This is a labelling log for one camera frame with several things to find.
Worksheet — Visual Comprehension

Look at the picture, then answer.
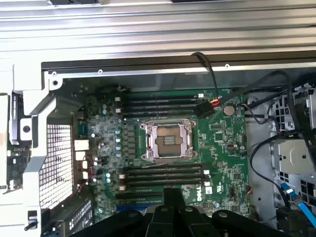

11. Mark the blue expansion slot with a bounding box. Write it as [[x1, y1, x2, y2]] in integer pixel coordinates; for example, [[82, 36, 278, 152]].
[[116, 203, 163, 213]]

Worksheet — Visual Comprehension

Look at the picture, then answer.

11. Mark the thin black hanging wire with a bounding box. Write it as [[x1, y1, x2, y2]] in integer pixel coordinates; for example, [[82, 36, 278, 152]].
[[191, 51, 220, 101]]

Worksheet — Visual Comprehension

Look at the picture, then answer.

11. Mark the green Dell motherboard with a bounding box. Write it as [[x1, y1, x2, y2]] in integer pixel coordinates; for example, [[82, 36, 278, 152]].
[[79, 90, 250, 223]]

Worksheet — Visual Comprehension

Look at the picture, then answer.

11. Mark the black sleeved power cable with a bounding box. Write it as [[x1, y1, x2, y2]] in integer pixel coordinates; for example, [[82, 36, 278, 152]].
[[219, 70, 316, 173]]

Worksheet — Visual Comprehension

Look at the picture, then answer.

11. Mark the grey open PC case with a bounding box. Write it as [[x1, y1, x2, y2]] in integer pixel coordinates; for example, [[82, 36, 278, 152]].
[[0, 50, 316, 237]]

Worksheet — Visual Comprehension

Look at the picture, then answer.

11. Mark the silver coin cell battery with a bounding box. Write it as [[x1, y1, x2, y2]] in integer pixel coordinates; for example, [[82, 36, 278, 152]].
[[223, 103, 237, 117]]

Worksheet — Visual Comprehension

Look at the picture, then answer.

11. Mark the black power plug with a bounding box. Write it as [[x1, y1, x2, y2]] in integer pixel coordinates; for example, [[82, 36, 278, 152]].
[[196, 98, 220, 119]]

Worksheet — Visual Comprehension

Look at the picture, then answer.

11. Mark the grey metal disk bay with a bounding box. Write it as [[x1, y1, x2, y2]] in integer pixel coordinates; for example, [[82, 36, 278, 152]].
[[268, 82, 316, 237]]

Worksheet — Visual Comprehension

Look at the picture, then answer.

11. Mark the thin red wire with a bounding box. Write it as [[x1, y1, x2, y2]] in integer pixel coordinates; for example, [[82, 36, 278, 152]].
[[53, 153, 98, 210]]

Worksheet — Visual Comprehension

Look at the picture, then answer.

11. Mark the black RAM slot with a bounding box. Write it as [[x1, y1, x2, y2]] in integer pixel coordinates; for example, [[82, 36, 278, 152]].
[[123, 176, 205, 182], [115, 108, 198, 114], [115, 97, 204, 103], [118, 181, 211, 191], [122, 113, 198, 119], [123, 164, 204, 171], [119, 170, 210, 177], [122, 102, 199, 109]]

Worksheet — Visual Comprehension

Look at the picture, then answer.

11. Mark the black case lock latch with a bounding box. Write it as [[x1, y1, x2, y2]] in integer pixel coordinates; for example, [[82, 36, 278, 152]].
[[24, 209, 39, 232]]

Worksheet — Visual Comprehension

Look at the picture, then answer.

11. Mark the long black expansion slot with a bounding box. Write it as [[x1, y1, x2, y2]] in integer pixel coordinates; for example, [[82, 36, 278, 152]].
[[116, 191, 163, 201]]

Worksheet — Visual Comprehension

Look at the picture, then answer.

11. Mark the blue SATA wire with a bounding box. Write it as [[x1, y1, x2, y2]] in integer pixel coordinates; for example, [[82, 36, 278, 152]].
[[280, 182, 316, 224]]

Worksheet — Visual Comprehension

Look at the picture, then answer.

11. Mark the silver power supply unit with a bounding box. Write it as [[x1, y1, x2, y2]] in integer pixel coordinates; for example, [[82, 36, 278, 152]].
[[40, 195, 97, 237]]

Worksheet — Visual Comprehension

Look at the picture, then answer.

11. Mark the silver CPU socket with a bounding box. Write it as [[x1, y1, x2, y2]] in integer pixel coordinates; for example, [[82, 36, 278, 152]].
[[139, 118, 199, 163]]

